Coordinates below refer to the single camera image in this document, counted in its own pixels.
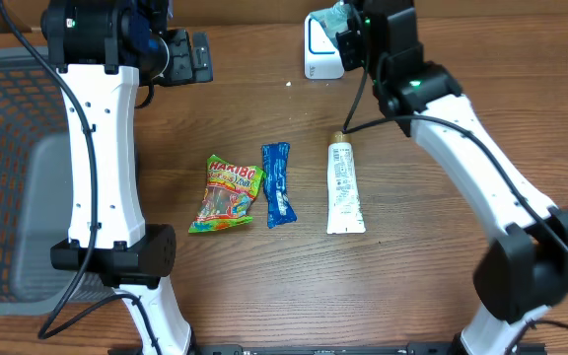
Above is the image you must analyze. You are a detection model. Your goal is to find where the white barcode scanner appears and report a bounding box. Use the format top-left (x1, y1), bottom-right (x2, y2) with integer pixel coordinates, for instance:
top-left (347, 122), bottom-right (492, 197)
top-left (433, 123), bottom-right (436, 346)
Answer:
top-left (304, 15), bottom-right (344, 80)

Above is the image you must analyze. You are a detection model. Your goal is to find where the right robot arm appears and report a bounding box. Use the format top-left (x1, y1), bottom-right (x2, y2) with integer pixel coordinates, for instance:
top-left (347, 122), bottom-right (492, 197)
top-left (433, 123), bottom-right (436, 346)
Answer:
top-left (336, 1), bottom-right (568, 354)

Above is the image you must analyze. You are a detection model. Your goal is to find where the mint green wipes packet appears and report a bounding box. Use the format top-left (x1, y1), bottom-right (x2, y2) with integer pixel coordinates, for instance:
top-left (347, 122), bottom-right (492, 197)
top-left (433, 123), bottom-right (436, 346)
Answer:
top-left (310, 1), bottom-right (352, 48)

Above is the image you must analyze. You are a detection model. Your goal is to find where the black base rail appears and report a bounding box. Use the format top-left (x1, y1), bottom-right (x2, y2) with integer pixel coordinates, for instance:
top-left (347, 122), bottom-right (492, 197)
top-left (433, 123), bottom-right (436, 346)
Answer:
top-left (108, 342), bottom-right (547, 355)

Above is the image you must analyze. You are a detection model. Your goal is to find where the white tube with gold cap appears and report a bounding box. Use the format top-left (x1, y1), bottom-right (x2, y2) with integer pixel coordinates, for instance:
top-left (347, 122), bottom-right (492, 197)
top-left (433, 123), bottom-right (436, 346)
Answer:
top-left (326, 131), bottom-right (366, 235)

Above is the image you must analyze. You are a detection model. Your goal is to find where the green gummy candy bag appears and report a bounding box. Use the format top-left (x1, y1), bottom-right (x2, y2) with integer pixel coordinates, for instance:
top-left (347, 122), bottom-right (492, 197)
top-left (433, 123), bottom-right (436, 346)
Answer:
top-left (188, 155), bottom-right (264, 234)

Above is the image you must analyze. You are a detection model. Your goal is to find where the blue cookie packet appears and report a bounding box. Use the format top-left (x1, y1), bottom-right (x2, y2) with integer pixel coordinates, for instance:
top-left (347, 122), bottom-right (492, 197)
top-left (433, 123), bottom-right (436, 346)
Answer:
top-left (262, 142), bottom-right (297, 229)

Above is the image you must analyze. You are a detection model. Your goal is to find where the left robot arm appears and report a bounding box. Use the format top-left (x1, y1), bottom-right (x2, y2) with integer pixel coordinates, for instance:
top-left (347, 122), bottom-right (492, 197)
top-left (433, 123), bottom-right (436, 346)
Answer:
top-left (41, 1), bottom-right (198, 354)

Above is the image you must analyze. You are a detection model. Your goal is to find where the grey plastic mesh basket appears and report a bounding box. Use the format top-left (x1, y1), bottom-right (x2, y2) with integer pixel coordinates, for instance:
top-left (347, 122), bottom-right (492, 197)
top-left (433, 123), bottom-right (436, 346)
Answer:
top-left (0, 46), bottom-right (117, 320)

